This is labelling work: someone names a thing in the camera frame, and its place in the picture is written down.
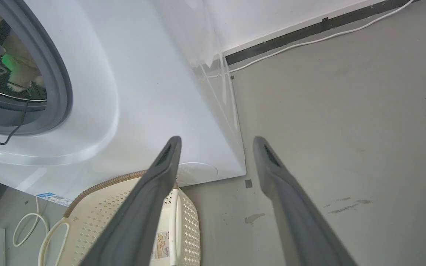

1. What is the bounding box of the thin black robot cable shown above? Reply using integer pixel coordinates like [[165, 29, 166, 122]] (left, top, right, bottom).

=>
[[0, 55, 33, 146]]

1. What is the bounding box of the blue white energy label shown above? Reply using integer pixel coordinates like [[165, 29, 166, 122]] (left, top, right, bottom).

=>
[[36, 192, 74, 207]]

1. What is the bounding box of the cream perforated laundry basket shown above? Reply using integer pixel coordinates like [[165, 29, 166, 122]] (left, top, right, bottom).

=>
[[38, 170, 202, 266]]

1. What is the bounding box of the looped white power cord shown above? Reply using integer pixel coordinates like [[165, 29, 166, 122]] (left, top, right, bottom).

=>
[[12, 196, 50, 248]]

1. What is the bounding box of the long white floor cable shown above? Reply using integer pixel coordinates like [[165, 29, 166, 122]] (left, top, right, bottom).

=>
[[206, 0, 415, 79]]

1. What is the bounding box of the black baseboard strip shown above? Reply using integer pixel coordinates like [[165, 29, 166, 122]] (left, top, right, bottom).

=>
[[225, 0, 421, 66]]

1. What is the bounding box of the grey rubber door seal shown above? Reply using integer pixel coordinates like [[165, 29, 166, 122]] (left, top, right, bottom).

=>
[[0, 0, 74, 137]]

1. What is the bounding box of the paper label on basket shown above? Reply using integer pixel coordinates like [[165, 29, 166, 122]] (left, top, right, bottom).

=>
[[152, 231, 170, 261]]

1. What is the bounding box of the white washing machine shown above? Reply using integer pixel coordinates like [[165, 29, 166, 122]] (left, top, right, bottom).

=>
[[0, 0, 247, 202]]

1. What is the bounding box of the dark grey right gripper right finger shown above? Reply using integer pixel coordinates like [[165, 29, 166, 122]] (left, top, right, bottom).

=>
[[253, 136, 358, 266]]

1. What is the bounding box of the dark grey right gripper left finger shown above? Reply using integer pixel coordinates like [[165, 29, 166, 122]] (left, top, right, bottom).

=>
[[80, 136, 182, 266]]

